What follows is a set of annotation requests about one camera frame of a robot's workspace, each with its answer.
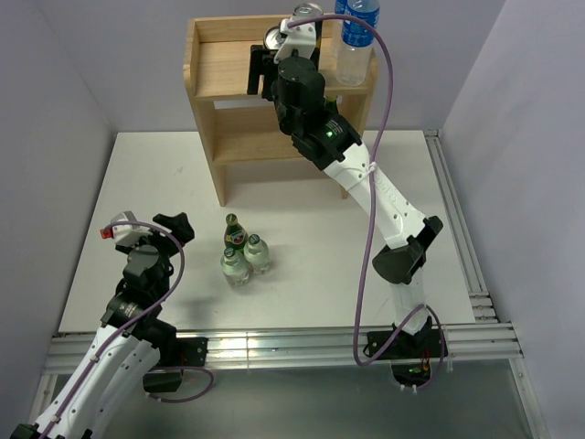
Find aluminium frame rails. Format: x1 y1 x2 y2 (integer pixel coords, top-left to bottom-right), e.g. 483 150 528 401
34 129 549 439

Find green bottle red label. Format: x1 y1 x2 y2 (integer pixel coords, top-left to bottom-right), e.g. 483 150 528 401
224 213 249 253

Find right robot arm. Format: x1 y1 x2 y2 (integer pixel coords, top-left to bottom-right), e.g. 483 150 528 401
247 45 443 357

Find front clear water bottle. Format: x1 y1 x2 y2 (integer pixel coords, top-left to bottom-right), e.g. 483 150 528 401
334 0 379 87

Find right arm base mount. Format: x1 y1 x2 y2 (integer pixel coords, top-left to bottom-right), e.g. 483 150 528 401
378 328 449 387

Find wooden two-tier shelf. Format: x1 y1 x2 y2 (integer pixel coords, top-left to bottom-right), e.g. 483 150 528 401
184 14 378 206

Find green bottle yellow label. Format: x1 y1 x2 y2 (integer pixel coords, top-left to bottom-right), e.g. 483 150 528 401
324 95 339 114

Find black can yellow label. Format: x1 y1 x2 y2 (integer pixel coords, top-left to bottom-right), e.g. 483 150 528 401
293 3 324 67

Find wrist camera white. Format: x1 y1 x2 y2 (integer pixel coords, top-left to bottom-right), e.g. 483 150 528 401
274 17 317 64
100 210 151 248

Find rear clear water bottle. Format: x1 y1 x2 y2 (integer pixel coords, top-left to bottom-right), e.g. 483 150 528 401
335 0 348 16

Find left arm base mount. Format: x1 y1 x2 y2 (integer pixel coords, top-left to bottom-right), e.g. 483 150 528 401
143 337 208 394

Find clear water bottle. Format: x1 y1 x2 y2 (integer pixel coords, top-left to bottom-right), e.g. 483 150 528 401
335 0 348 16
334 0 379 87

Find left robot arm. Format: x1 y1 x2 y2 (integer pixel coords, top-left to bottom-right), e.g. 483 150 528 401
12 211 195 438

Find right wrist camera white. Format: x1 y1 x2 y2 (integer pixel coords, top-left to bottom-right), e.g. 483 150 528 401
274 17 317 64

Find clear soda bottle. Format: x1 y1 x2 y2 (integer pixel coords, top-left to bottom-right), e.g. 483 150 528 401
220 248 250 286
244 234 271 274

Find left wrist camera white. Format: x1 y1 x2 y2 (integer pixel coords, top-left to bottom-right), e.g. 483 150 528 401
100 210 151 248

